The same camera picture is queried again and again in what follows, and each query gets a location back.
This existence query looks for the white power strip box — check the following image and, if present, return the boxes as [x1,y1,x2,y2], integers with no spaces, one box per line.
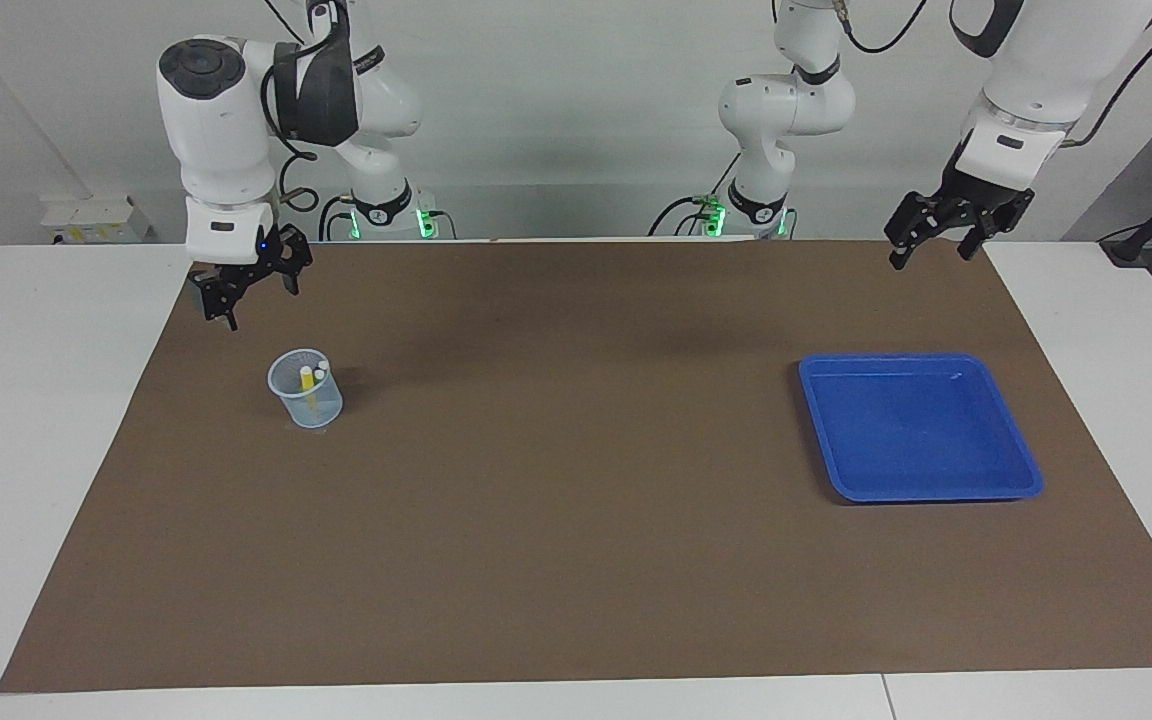
[41,195,150,246]

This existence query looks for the translucent plastic cup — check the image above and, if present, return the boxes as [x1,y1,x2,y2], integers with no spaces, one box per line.
[267,348,345,430]

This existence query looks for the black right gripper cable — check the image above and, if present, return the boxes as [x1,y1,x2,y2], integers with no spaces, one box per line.
[258,0,352,216]

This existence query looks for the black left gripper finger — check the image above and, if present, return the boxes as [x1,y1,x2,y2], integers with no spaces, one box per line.
[884,190,947,271]
[956,205,1022,262]

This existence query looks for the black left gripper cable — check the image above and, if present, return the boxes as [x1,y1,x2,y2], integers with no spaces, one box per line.
[831,0,1152,149]

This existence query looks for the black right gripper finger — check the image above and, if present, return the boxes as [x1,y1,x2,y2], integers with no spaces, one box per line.
[188,265,247,333]
[276,228,314,296]

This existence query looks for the brown table mat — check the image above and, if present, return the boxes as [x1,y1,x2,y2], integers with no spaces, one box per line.
[0,240,1152,694]

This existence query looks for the black right base cable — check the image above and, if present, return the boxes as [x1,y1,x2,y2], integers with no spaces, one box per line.
[318,193,357,242]

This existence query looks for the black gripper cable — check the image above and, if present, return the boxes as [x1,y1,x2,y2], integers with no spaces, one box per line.
[258,0,352,216]
[831,0,1152,149]

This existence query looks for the black base cable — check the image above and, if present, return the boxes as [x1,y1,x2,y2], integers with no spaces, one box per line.
[648,145,742,239]
[318,193,357,242]

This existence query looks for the blue plastic tray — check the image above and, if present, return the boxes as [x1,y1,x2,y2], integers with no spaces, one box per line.
[798,352,1045,504]

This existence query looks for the black left base cable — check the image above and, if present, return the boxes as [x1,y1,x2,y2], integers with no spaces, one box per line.
[648,145,742,239]

